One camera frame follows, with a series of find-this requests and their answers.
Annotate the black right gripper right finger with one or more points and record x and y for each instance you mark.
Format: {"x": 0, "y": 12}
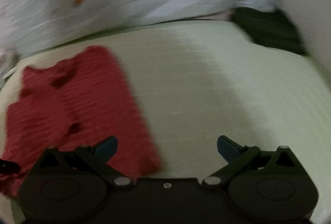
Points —
{"x": 249, "y": 165}

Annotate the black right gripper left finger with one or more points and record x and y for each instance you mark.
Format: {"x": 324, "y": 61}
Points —
{"x": 86, "y": 161}

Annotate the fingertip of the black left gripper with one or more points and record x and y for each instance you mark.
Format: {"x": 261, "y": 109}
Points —
{"x": 9, "y": 167}

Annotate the red striped knit garment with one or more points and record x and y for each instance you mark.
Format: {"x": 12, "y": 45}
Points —
{"x": 78, "y": 101}

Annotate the black folded garment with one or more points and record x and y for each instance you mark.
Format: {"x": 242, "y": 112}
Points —
{"x": 269, "y": 29}

